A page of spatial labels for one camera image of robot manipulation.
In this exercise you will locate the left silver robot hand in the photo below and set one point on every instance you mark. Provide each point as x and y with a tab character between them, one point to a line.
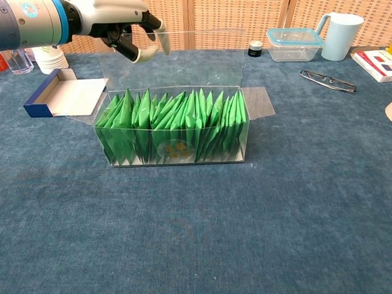
116	12

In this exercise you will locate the clear box of green packets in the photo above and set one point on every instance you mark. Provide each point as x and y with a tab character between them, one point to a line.
257	101

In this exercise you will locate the row of green tea bags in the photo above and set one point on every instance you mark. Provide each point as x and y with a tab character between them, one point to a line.
171	122

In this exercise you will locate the white red blue box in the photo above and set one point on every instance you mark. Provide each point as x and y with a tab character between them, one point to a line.
372	65

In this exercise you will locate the yellow snack bag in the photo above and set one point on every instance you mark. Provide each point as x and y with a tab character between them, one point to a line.
389	48

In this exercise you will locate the stack of white paper cups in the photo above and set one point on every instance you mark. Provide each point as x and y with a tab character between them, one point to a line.
52	61

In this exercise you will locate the blue white cardboard tray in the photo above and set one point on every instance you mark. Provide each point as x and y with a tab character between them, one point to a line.
76	96

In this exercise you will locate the woven rattan folding screen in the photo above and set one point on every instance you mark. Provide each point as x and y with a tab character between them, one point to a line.
220	15

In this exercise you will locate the clear plastic water bottle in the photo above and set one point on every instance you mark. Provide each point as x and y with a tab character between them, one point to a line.
20	64

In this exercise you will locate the red lidded plastic jar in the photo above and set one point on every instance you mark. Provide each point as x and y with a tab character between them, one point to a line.
2	61

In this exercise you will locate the small black jar silver lid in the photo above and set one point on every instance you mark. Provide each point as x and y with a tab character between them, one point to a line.
255	49

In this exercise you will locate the clear container blue lid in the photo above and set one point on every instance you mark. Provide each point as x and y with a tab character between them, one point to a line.
294	46

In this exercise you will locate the light blue plastic pitcher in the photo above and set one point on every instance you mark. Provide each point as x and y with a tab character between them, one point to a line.
340	39

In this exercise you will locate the blue carpet table cover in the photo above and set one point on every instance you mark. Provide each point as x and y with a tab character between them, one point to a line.
196	229

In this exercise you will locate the black rimmed eyeglasses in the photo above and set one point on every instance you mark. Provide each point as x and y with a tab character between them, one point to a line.
340	84

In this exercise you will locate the beige upturned bowl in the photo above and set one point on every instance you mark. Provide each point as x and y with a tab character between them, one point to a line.
389	111

